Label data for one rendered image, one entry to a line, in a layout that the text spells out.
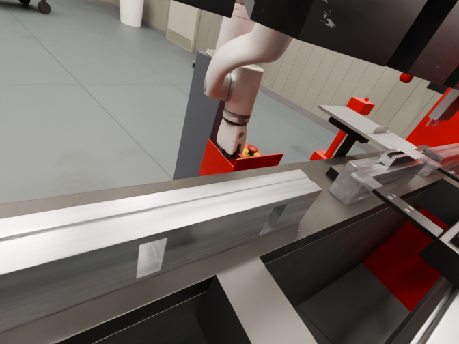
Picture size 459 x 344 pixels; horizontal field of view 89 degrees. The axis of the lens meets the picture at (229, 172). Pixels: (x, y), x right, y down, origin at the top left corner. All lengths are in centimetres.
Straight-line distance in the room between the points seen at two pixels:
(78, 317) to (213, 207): 19
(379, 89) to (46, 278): 397
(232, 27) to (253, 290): 82
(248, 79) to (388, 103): 343
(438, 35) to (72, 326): 51
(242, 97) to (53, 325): 58
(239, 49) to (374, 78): 352
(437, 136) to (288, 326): 146
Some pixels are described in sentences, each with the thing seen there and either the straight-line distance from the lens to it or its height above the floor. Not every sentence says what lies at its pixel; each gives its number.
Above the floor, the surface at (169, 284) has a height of 87.
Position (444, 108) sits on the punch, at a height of 113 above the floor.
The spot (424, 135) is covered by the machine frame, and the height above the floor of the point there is 91.
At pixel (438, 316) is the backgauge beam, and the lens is 38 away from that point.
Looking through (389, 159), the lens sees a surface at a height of 99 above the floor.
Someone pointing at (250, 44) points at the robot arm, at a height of 112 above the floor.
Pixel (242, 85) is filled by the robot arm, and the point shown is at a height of 102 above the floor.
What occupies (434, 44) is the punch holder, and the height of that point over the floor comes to 121.
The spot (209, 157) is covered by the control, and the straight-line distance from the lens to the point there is 78.
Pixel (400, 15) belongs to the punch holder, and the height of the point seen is 122.
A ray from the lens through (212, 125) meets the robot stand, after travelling 97.
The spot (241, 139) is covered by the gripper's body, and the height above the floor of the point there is 87.
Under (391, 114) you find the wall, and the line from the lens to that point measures 400.
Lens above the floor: 118
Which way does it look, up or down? 35 degrees down
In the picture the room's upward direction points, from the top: 20 degrees clockwise
